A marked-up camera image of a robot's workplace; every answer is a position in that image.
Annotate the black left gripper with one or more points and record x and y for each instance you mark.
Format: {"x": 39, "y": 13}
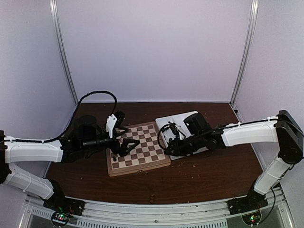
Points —
{"x": 124, "y": 151}

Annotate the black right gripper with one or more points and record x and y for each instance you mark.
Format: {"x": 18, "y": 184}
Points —
{"x": 176, "y": 148}

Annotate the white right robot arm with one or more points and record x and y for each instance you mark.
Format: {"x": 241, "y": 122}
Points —
{"x": 280, "y": 129}

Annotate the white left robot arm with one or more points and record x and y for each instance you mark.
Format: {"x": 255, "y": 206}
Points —
{"x": 13, "y": 150}

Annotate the wooden chess board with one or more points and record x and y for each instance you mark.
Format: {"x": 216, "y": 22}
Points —
{"x": 146, "y": 156}

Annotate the white plastic divided tray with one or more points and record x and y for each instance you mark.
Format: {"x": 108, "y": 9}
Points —
{"x": 178, "y": 119}

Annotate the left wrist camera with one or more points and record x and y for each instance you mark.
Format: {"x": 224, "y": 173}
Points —
{"x": 114, "y": 121}

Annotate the aluminium front rail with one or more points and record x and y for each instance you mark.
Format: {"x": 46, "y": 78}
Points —
{"x": 210, "y": 214}

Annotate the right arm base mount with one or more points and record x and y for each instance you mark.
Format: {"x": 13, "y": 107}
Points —
{"x": 252, "y": 201}

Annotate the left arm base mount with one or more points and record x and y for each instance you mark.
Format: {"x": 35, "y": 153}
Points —
{"x": 61, "y": 204}

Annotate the right aluminium frame post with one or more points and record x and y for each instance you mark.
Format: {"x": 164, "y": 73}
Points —
{"x": 246, "y": 50}

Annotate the aluminium frame post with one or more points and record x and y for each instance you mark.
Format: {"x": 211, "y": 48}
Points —
{"x": 246, "y": 50}
{"x": 62, "y": 52}

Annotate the left aluminium frame post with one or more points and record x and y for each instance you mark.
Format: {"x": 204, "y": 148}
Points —
{"x": 62, "y": 52}

